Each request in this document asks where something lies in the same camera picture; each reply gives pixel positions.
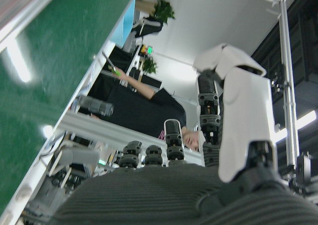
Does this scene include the black white office chair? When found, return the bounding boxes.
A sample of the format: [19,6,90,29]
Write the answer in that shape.
[124,16,164,53]

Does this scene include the light blue partition panel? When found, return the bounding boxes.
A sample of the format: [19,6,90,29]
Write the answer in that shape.
[109,8,136,49]

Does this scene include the aluminium profile post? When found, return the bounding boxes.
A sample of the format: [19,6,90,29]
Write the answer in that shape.
[61,110,203,166]

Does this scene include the dark grey bottle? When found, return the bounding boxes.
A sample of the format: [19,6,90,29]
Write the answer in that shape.
[77,95,115,117]

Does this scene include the green potted plant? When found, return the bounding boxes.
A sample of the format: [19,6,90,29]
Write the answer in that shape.
[150,0,176,24]
[141,57,159,75]

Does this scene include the green conveyor belt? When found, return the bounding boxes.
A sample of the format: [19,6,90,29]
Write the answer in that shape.
[0,0,144,225]

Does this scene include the white tube ceiling light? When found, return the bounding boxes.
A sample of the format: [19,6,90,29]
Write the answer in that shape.
[273,110,318,141]

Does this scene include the black clamp mount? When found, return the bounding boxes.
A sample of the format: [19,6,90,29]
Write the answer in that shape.
[288,152,318,198]

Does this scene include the light grey rounded device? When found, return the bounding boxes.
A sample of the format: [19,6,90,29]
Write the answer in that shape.
[59,145,100,166]

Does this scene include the white cell frame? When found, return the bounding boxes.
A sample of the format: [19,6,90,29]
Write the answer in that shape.
[228,0,300,166]

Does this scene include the small green item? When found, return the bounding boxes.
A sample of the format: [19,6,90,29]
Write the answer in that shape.
[109,65,123,77]

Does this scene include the person in black shirt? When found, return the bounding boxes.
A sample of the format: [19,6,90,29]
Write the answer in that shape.
[88,58,207,153]

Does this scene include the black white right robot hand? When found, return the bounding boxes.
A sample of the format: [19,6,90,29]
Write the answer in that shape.
[48,43,318,225]

